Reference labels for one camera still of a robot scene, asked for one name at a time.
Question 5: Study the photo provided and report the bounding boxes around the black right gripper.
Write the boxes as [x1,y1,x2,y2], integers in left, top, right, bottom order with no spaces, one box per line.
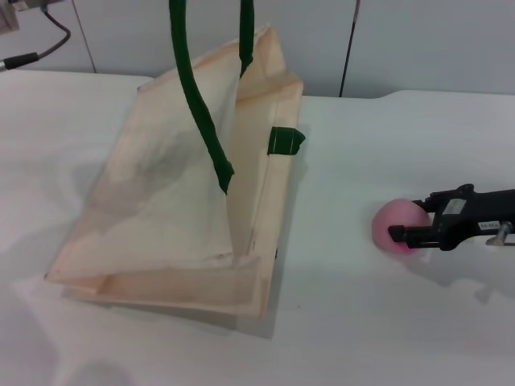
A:
[387,183,515,253]

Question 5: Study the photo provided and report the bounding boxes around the cream handbag with green handles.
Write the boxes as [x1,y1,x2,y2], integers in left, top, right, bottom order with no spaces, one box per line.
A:
[43,0,307,321]

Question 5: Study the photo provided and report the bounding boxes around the pink peach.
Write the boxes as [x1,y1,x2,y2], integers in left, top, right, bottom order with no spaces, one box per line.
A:
[372,197,431,255]

